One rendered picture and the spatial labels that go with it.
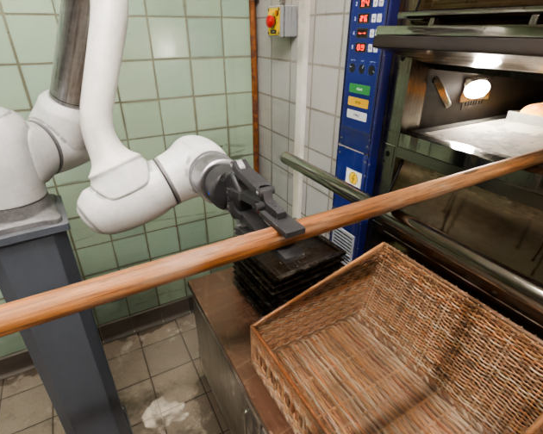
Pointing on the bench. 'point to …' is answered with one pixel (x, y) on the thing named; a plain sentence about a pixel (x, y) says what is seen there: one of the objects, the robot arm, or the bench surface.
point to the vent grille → (344, 243)
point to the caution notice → (353, 177)
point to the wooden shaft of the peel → (230, 251)
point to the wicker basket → (283, 388)
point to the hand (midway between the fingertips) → (282, 233)
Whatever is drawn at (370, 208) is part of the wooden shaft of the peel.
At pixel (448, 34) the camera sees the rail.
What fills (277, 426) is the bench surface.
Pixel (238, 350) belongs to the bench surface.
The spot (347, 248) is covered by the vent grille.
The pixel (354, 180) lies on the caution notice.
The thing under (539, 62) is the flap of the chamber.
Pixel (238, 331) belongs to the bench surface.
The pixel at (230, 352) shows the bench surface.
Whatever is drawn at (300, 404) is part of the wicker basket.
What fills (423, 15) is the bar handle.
